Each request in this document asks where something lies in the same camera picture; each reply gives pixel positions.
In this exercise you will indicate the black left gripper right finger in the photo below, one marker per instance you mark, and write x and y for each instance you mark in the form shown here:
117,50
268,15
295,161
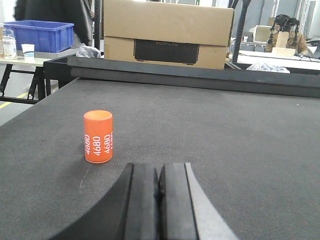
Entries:
185,211

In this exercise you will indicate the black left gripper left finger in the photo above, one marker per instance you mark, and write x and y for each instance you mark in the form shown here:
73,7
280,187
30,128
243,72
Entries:
128,211

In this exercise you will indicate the orange cylindrical capacitor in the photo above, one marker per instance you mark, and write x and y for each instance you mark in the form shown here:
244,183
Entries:
98,136

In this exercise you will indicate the folding side table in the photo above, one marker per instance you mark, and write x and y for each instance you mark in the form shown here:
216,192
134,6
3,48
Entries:
22,72

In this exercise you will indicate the crumpled plastic bag right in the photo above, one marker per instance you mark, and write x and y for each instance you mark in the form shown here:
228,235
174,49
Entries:
265,67

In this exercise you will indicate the crumpled plastic bag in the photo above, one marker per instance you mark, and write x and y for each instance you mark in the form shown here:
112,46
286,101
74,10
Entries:
85,51
265,67

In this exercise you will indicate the crumpled plastic bag left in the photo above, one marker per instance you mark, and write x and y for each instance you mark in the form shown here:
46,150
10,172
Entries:
85,51

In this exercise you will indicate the white background table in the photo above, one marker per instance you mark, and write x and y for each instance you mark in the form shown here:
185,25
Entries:
252,57

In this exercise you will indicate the large cardboard box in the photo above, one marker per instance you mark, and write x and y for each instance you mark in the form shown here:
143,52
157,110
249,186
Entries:
167,33

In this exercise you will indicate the white paper cup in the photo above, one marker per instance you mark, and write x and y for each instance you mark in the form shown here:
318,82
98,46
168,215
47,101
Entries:
28,51

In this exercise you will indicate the blue plastic crate on table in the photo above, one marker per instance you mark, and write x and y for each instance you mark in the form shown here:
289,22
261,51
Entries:
46,36

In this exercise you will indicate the person in black clothing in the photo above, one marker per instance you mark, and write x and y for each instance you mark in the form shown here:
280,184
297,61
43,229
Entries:
77,12

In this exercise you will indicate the clear plastic bottle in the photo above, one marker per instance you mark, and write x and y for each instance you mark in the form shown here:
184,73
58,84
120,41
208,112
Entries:
9,44

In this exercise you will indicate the seated person in brown jacket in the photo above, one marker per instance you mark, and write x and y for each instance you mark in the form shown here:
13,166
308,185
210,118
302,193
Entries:
295,39

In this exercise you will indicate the black tray rail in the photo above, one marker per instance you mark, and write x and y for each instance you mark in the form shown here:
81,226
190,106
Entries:
234,77

